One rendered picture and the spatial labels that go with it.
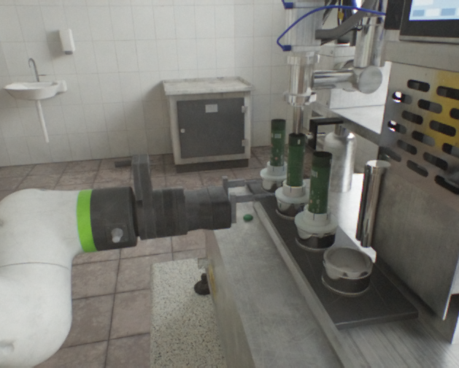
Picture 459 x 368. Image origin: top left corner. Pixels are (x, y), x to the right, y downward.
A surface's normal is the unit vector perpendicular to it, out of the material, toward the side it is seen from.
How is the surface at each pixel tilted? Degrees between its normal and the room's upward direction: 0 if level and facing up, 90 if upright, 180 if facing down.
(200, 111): 90
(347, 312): 0
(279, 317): 0
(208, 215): 90
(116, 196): 26
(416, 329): 0
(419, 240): 90
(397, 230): 90
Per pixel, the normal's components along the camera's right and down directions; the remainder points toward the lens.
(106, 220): 0.16, -0.05
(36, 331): 0.84, 0.04
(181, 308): -0.02, -0.91
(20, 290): 0.70, -0.70
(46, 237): 0.67, -0.39
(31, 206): 0.32, -0.60
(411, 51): -0.98, 0.10
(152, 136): 0.19, 0.39
